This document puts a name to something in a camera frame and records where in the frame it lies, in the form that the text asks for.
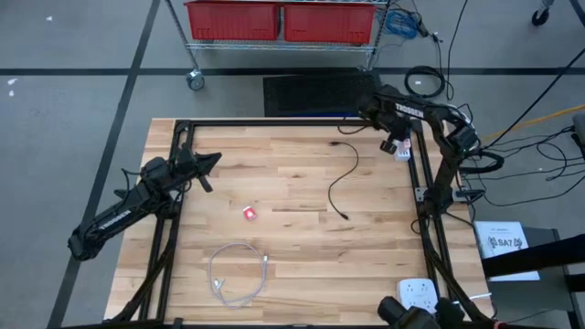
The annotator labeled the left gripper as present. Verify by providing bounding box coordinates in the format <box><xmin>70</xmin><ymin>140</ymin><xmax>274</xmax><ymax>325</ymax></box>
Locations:
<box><xmin>175</xmin><ymin>143</ymin><xmax>224</xmax><ymax>181</ymax></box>

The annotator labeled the black perforated floor mat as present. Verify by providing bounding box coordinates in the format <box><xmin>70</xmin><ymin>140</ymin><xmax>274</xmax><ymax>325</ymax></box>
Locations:
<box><xmin>262</xmin><ymin>72</ymin><xmax>383</xmax><ymax>118</ymax></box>

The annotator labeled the black caster wheel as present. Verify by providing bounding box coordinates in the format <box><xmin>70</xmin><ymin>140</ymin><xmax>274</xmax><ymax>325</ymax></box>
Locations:
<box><xmin>530</xmin><ymin>0</ymin><xmax>554</xmax><ymax>27</ymax></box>

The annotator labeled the white braided USB cable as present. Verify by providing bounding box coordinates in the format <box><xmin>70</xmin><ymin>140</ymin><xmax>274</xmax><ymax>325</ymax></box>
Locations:
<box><xmin>207</xmin><ymin>241</ymin><xmax>271</xmax><ymax>311</ymax></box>

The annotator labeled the white power strip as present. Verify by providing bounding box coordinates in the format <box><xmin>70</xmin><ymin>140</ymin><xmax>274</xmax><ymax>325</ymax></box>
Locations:
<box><xmin>394</xmin><ymin>138</ymin><xmax>412</xmax><ymax>163</ymax></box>

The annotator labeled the black horizontal bar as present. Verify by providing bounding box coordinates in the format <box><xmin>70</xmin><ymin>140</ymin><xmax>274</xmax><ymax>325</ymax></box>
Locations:
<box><xmin>482</xmin><ymin>232</ymin><xmax>585</xmax><ymax>293</ymax></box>

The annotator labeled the white printed booklet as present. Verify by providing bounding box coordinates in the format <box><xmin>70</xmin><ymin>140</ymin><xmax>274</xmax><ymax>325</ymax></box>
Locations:
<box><xmin>473</xmin><ymin>220</ymin><xmax>541</xmax><ymax>282</ymax></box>

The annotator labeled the thin black floor cable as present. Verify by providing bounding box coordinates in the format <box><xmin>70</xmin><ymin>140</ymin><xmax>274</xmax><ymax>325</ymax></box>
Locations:
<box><xmin>445</xmin><ymin>0</ymin><xmax>471</xmax><ymax>101</ymax></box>

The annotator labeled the black cable coil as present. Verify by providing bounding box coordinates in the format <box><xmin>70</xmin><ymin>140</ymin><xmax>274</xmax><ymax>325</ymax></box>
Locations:
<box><xmin>404</xmin><ymin>65</ymin><xmax>447</xmax><ymax>100</ymax></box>

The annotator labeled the white multi-outlet wall tap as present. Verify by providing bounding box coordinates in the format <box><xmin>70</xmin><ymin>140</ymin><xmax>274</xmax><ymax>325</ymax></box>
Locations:
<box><xmin>396</xmin><ymin>277</ymin><xmax>440</xmax><ymax>315</ymax></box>

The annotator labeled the yellow cable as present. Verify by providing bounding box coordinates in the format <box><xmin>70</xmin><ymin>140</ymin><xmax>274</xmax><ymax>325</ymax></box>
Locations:
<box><xmin>479</xmin><ymin>103</ymin><xmax>585</xmax><ymax>143</ymax></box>

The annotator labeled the thick black slanted cable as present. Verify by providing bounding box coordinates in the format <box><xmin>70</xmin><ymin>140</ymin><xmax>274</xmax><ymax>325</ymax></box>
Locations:
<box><xmin>479</xmin><ymin>58</ymin><xmax>585</xmax><ymax>152</ymax></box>

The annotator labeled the black aluminium table frame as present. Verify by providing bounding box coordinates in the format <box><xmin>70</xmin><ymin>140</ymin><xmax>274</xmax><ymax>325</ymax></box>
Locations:
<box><xmin>107</xmin><ymin>117</ymin><xmax>497</xmax><ymax>329</ymax></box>

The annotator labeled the grey side table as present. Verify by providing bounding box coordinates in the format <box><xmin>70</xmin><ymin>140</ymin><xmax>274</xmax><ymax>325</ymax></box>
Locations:
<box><xmin>491</xmin><ymin>226</ymin><xmax>578</xmax><ymax>329</ymax></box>

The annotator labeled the blue cable coil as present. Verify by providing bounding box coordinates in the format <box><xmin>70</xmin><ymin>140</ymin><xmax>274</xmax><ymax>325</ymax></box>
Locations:
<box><xmin>383</xmin><ymin>8</ymin><xmax>420</xmax><ymax>40</ymax></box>

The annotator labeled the white wall tap cord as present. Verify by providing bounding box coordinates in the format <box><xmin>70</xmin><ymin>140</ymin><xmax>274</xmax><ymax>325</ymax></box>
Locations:
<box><xmin>451</xmin><ymin>292</ymin><xmax>494</xmax><ymax>305</ymax></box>

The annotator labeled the red plastic storage bin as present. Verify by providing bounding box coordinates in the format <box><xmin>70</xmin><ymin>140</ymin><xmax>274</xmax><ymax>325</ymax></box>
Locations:
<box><xmin>184</xmin><ymin>0</ymin><xmax>281</xmax><ymax>41</ymax></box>
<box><xmin>282</xmin><ymin>2</ymin><xmax>377</xmax><ymax>45</ymax></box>

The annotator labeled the chrome wire shelf cart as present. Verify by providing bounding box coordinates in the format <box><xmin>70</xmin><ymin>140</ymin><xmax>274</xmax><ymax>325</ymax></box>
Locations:
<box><xmin>163</xmin><ymin>0</ymin><xmax>394</xmax><ymax>91</ymax></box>

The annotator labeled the black USB cable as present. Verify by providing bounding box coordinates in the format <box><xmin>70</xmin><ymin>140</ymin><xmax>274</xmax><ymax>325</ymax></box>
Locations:
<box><xmin>327</xmin><ymin>140</ymin><xmax>361</xmax><ymax>221</ymax></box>

